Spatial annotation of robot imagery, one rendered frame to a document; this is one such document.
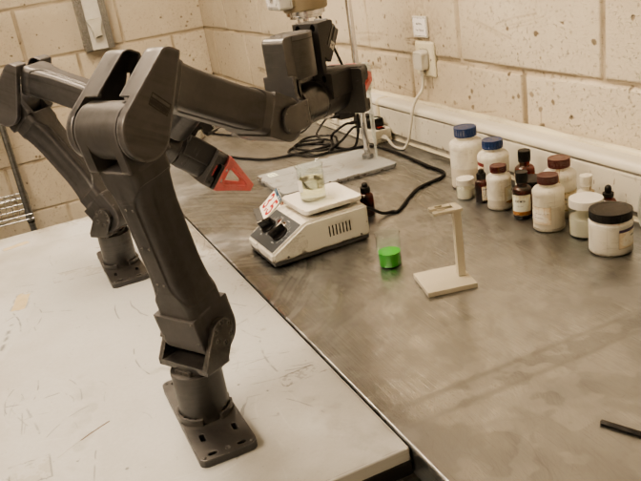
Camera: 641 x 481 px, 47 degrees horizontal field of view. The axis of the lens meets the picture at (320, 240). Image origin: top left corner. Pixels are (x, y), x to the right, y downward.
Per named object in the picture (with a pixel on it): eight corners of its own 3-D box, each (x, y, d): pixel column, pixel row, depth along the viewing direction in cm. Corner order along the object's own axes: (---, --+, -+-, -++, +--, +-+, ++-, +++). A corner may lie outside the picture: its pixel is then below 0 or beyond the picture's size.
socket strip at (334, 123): (375, 145, 202) (373, 129, 200) (316, 123, 236) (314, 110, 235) (393, 140, 204) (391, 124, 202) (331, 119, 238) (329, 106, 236)
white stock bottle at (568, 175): (538, 211, 141) (536, 156, 137) (569, 205, 141) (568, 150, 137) (549, 221, 136) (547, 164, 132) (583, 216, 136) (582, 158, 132)
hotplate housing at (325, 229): (275, 270, 134) (267, 228, 131) (250, 248, 145) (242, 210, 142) (382, 235, 141) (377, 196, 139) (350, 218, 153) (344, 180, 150)
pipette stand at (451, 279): (428, 298, 115) (421, 220, 110) (413, 278, 122) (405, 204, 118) (478, 287, 116) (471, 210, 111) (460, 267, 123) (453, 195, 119)
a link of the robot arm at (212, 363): (177, 302, 95) (145, 322, 90) (230, 312, 90) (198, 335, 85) (188, 345, 97) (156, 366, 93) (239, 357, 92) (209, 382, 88)
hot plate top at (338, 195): (305, 217, 134) (304, 212, 134) (279, 200, 144) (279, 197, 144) (363, 198, 138) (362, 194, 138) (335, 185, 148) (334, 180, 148)
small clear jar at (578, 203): (589, 224, 132) (588, 189, 130) (611, 233, 127) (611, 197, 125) (561, 232, 130) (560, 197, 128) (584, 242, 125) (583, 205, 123)
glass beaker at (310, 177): (319, 208, 136) (312, 165, 133) (294, 206, 139) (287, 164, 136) (335, 197, 140) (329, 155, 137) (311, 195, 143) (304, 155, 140)
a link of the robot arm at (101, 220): (135, 193, 144) (113, 193, 146) (107, 209, 136) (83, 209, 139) (143, 222, 146) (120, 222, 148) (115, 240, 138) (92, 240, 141)
